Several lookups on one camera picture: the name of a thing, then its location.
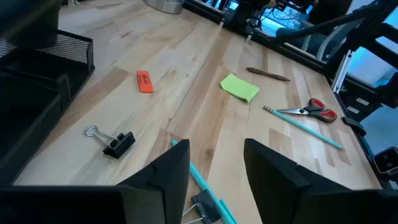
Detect green sticky note pad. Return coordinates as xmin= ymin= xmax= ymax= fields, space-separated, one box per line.
xmin=220 ymin=73 xmax=260 ymax=104

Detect grey office chair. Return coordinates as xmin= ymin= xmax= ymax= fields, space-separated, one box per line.
xmin=300 ymin=18 xmax=364 ymax=62

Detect black table edge clamp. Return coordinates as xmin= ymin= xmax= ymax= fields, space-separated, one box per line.
xmin=341 ymin=116 xmax=368 ymax=137

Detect black binder clip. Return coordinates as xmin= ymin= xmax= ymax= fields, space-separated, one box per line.
xmin=182 ymin=189 xmax=223 ymax=224
xmin=83 ymin=124 xmax=137 ymax=160

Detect black mesh desk organizer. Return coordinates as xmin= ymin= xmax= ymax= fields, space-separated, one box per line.
xmin=0 ymin=0 xmax=96 ymax=187

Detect dark brown pen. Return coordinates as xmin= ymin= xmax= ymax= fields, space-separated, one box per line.
xmin=246 ymin=67 xmax=291 ymax=83

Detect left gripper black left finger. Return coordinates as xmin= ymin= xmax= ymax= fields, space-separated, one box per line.
xmin=0 ymin=139 xmax=191 ymax=224

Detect silver lamp with white shade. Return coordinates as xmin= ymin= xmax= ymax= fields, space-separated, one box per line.
xmin=142 ymin=0 xmax=185 ymax=15

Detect orange eraser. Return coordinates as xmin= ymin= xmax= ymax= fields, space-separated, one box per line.
xmin=136 ymin=70 xmax=155 ymax=94

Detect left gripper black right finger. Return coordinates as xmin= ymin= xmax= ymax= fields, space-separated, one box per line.
xmin=243 ymin=138 xmax=398 ymax=224

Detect red and black scissors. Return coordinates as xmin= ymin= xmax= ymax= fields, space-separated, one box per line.
xmin=275 ymin=98 xmax=338 ymax=124

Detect person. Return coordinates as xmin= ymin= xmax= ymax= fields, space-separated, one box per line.
xmin=275 ymin=0 xmax=354 ymax=55

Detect teal pencil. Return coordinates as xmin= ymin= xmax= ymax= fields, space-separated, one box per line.
xmin=262 ymin=105 xmax=344 ymax=151
xmin=170 ymin=139 xmax=239 ymax=224

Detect black camera box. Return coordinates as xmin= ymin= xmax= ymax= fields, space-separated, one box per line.
xmin=372 ymin=146 xmax=398 ymax=174

